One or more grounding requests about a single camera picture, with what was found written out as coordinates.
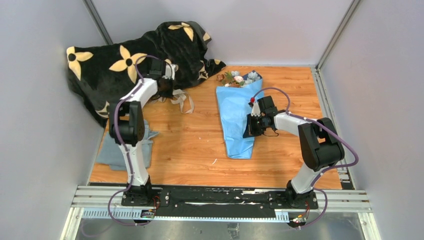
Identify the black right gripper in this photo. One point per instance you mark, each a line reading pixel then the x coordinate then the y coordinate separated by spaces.
pixel 250 131

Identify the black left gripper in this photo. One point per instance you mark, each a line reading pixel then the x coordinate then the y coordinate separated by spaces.
pixel 170 93

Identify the blue wrapping paper sheet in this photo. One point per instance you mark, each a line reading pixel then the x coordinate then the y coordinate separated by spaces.
pixel 233 106

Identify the beige ribbon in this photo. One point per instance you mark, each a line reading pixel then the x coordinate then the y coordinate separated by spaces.
pixel 179 97

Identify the pink white fake flower stem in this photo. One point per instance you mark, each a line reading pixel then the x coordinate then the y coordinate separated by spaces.
pixel 234 82

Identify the blue fake flower stem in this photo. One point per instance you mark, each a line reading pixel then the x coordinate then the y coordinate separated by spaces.
pixel 251 77

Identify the orange fake flower stem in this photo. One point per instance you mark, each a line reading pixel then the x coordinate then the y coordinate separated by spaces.
pixel 222 78

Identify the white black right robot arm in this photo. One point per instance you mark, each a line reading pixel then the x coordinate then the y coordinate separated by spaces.
pixel 319 145

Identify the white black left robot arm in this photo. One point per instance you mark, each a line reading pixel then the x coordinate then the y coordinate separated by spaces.
pixel 127 128

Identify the black floral blanket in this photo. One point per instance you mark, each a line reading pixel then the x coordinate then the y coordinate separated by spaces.
pixel 101 75

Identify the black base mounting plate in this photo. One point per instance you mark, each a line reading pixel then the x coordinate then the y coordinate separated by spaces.
pixel 217 201

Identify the light blue denim cloth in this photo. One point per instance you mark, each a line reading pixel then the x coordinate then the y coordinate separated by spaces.
pixel 111 155

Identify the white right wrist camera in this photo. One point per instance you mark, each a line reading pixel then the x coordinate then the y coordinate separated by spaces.
pixel 255 109

